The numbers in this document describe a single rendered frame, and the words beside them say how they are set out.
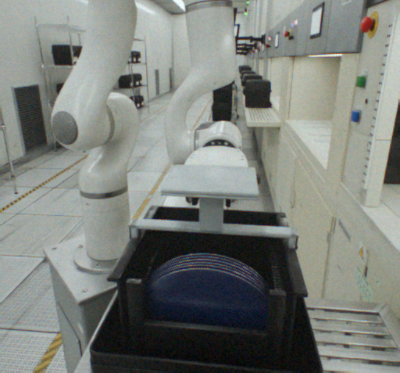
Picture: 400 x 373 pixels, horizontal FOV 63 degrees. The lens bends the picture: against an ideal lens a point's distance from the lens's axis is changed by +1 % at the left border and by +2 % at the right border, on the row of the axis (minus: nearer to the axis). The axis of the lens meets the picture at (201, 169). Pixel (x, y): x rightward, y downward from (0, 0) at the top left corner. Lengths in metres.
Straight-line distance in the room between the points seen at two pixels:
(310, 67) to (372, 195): 1.57
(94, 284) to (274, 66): 3.41
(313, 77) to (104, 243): 1.95
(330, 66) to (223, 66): 1.90
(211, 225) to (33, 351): 1.51
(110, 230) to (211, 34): 0.52
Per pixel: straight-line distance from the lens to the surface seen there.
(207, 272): 0.42
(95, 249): 0.90
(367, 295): 1.02
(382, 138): 0.98
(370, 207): 1.04
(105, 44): 0.74
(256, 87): 3.37
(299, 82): 2.46
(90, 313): 0.86
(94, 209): 0.84
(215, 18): 0.63
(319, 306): 0.80
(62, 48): 5.01
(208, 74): 0.63
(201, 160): 0.51
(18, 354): 1.89
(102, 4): 0.74
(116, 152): 0.85
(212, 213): 0.45
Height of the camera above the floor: 1.26
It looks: 19 degrees down
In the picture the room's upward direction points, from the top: straight up
